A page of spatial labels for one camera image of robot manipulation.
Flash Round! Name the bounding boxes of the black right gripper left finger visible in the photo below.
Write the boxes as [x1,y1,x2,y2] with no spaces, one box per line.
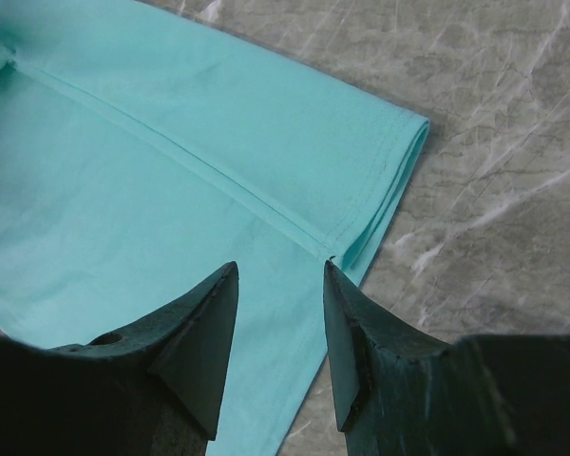
[0,262,238,455]

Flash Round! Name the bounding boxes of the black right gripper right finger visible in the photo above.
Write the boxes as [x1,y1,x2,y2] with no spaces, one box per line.
[323,262,570,455]

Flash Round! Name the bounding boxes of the teal t shirt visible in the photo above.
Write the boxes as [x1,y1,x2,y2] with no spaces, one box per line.
[0,1,429,455]

